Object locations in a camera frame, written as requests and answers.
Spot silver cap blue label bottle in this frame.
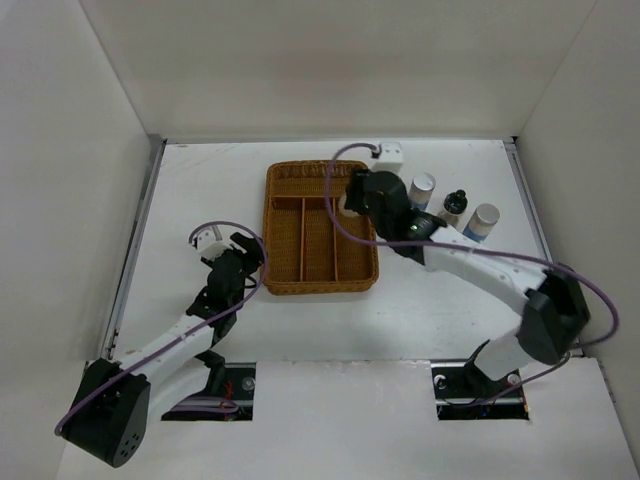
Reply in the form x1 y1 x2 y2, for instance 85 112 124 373
408 173 436 211

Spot yellow cap spice bottle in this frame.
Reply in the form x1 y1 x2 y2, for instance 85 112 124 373
337 195 360 218

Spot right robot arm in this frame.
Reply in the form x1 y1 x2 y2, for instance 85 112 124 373
340 169 590 399

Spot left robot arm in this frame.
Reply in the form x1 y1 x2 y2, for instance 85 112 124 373
54 222 267 468

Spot brown wicker divided tray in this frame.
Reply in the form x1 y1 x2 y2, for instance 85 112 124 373
263 160 379 296

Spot small black cap bottle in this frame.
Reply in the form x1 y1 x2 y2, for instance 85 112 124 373
438 189 468 227

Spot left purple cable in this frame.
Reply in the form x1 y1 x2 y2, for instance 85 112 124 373
53 219 271 437

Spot purple cable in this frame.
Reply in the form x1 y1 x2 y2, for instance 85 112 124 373
323 142 621 401
53 219 271 437

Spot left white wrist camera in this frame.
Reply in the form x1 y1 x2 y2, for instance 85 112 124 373
191 232 227 261

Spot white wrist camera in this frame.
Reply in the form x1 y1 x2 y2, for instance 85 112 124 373
191 232 227 261
370 142 404 175

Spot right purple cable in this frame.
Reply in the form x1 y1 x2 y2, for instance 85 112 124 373
323 142 621 401

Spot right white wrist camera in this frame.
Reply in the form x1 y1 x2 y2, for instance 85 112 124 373
370 142 404 175

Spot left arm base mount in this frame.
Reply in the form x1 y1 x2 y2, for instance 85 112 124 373
161 363 257 422

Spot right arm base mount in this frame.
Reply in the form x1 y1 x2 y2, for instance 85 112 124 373
431 361 529 421

